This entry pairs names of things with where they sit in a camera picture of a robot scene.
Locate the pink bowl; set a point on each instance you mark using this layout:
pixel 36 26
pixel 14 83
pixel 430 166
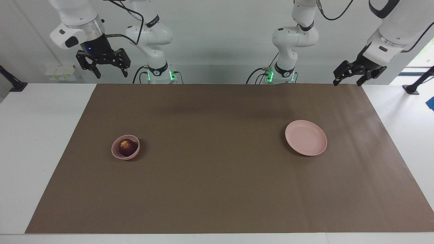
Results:
pixel 117 152

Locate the blue object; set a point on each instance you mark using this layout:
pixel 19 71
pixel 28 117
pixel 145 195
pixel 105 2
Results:
pixel 431 103

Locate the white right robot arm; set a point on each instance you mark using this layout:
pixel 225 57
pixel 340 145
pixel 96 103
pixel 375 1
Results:
pixel 152 34

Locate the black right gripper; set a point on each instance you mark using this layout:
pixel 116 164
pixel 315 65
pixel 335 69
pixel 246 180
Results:
pixel 96 49

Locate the white wall socket box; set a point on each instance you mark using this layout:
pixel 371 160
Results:
pixel 62 73

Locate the black camera stand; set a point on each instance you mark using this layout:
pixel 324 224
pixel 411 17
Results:
pixel 15 84
pixel 415 86

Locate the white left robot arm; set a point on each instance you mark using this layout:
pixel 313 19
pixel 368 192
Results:
pixel 295 37

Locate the red apple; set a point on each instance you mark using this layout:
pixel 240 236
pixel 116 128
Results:
pixel 128 147

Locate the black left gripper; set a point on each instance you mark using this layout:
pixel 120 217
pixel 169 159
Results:
pixel 369 64

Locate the brown table mat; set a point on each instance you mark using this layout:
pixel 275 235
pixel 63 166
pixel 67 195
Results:
pixel 217 169

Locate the pink plate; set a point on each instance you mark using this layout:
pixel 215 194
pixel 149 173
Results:
pixel 306 137

